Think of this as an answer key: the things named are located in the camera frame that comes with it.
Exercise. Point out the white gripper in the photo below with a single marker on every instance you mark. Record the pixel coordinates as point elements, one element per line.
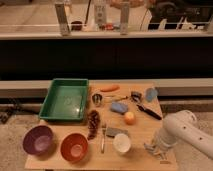
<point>162,140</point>

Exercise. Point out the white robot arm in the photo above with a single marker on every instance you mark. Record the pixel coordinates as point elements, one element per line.
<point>180,126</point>

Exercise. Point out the grey folded towel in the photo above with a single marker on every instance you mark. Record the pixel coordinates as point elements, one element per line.
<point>112,132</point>

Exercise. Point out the red bowl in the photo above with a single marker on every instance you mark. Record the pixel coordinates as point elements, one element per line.
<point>74,147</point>

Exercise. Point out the purple bowl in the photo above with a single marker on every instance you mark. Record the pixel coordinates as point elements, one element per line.
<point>38,140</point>

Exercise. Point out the white cup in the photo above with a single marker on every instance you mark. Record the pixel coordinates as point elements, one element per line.
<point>121,143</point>

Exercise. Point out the orange round fruit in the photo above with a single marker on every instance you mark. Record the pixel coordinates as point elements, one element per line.
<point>129,118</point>

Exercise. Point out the wooden table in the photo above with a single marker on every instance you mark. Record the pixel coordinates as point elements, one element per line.
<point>137,159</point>

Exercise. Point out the blue sponge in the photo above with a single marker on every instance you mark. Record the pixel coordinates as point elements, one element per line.
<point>119,107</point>

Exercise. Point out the silver fork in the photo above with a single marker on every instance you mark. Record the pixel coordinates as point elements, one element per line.
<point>104,126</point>

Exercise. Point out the bunch of dark grapes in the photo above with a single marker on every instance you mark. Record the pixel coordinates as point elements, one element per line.
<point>93,124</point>

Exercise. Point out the orange carrot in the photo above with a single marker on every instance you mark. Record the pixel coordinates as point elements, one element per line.
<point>110,88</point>

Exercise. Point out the silver measuring cup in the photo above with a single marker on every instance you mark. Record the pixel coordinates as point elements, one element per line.
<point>99,99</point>

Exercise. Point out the green plastic tray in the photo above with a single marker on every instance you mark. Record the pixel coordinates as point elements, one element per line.
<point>66,100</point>

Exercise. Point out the dark red background cup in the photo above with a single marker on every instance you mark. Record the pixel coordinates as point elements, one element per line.
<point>76,26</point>

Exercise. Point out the black handled knife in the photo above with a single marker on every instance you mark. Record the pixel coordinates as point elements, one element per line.
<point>149,112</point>

